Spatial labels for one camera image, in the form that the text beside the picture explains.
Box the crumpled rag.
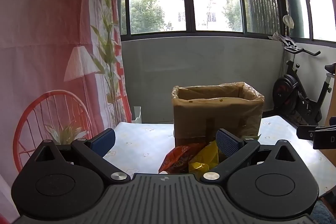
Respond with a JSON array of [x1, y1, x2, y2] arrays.
[[268, 32, 286, 41]]

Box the white plastic bin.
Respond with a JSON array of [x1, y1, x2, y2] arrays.
[[133, 106, 142, 123]]

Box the black exercise bike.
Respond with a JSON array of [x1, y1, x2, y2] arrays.
[[272, 39, 336, 127]]

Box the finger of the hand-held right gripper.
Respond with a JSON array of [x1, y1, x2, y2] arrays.
[[314, 132, 336, 149], [297, 125, 336, 140]]

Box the cardboard box with plastic liner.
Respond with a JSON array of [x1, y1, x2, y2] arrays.
[[172, 81, 265, 147]]

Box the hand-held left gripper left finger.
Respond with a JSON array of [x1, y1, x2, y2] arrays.
[[25, 128, 131, 184]]

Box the white mop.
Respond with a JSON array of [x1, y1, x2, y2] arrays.
[[283, 15, 295, 38]]

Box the blue grey cloth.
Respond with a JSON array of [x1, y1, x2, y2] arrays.
[[311, 199, 336, 224]]

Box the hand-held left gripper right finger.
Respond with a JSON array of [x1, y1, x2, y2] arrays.
[[201, 128, 305, 184]]

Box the dark perforated window screen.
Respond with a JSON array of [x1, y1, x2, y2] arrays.
[[247, 0, 280, 34]]

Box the orange red snack packet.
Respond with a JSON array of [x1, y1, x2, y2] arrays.
[[158, 142, 208, 174]]

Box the white patterned tablecloth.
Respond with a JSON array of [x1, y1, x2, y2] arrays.
[[104, 116, 336, 194]]

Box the yellow snack packet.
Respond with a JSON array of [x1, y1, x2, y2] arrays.
[[188, 140, 219, 174]]

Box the printed red and white curtain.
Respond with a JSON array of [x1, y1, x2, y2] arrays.
[[0, 0, 132, 216]]

